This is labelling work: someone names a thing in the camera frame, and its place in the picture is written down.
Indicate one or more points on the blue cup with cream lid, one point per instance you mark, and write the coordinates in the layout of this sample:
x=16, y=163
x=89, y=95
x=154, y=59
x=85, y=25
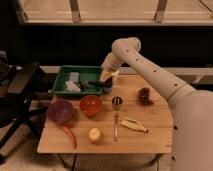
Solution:
x=108, y=85

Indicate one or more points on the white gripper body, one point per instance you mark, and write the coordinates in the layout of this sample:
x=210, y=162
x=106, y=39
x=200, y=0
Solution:
x=105, y=75

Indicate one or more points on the dark red grape bunch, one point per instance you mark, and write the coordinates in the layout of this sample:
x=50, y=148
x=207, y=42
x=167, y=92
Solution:
x=144, y=97

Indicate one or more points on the wooden folding table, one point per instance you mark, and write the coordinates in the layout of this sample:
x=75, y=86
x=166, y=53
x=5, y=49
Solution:
x=156, y=118

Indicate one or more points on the white crumpled cloth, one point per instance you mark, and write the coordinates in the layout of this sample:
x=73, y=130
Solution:
x=72, y=87

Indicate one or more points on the black office chair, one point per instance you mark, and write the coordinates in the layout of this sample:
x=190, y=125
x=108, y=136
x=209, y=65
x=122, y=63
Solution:
x=18, y=88

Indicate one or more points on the yellow lemon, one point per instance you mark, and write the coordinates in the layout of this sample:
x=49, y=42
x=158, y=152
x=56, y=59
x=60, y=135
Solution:
x=94, y=135

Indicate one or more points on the red bowl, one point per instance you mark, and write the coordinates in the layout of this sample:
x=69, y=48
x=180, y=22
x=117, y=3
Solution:
x=90, y=105

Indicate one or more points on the green plastic tray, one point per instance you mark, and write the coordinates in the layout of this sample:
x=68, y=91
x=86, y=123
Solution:
x=86, y=73

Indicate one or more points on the purple bowl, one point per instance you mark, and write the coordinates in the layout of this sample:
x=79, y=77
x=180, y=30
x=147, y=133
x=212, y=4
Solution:
x=60, y=111

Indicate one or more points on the grey sponge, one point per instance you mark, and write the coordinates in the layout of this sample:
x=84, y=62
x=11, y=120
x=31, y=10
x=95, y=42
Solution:
x=74, y=76

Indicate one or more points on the red chili pepper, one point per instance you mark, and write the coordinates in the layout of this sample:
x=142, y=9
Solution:
x=70, y=135

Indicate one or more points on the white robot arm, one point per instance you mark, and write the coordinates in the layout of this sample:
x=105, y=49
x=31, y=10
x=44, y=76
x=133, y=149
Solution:
x=192, y=109

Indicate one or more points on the black dish brush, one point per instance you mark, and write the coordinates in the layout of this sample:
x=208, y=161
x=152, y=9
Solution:
x=88, y=84

